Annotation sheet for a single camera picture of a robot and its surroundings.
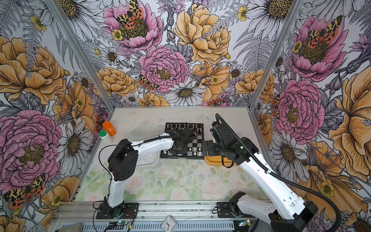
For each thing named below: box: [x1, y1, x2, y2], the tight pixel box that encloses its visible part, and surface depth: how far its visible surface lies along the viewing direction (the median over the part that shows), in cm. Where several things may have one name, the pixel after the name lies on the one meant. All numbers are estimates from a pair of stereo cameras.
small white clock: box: [160, 215, 177, 232], surface depth 70 cm
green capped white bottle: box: [99, 130, 114, 145], surface depth 100 cm
